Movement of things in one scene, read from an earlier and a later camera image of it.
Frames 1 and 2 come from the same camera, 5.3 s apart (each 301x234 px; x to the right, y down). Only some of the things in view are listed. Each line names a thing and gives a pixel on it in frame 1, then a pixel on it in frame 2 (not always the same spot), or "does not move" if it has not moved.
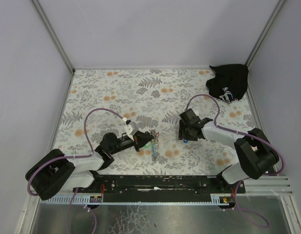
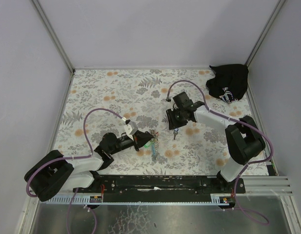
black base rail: x=161 y=187 does not move
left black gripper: x=136 y=142 does not move
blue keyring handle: x=153 y=149 does not move
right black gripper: x=185 y=130 -> x=173 y=119
